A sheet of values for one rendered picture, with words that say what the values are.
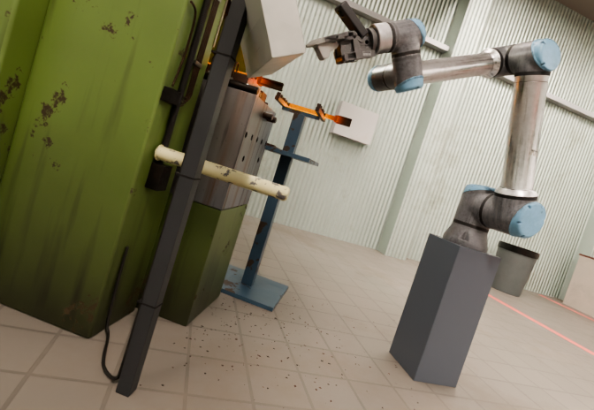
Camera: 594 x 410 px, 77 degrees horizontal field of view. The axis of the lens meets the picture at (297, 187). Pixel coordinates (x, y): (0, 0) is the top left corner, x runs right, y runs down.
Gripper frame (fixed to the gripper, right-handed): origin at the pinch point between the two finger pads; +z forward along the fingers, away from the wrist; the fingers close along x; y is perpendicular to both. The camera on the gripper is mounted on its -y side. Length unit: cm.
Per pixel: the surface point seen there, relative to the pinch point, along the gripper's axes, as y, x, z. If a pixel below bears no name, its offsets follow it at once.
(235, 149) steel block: 28.1, 30.2, 25.0
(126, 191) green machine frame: 32, 13, 62
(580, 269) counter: 307, 252, -420
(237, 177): 34.4, 4.8, 29.1
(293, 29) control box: 1.1, -27.0, 13.1
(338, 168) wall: 97, 302, -118
